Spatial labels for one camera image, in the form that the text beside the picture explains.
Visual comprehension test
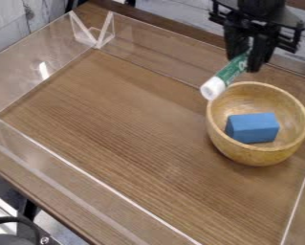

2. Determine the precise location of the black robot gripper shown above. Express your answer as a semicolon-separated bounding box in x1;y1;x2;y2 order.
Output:
210;0;305;73

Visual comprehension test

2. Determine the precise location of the green Expo marker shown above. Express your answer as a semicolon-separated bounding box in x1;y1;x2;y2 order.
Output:
199;47;254;101

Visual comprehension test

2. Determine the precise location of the brown wooden bowl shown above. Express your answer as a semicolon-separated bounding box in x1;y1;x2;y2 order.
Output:
206;81;305;167

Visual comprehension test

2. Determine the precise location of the blue rectangular block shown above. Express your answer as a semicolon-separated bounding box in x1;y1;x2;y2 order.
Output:
226;113;280;144

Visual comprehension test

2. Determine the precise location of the clear acrylic corner bracket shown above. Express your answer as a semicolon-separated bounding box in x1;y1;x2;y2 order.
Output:
70;11;115;50

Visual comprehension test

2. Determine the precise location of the black metal table frame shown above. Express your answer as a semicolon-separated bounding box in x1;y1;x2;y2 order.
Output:
0;177;62;245

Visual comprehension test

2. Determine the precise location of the black cable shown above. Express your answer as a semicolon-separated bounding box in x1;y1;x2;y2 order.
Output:
0;215;43;245

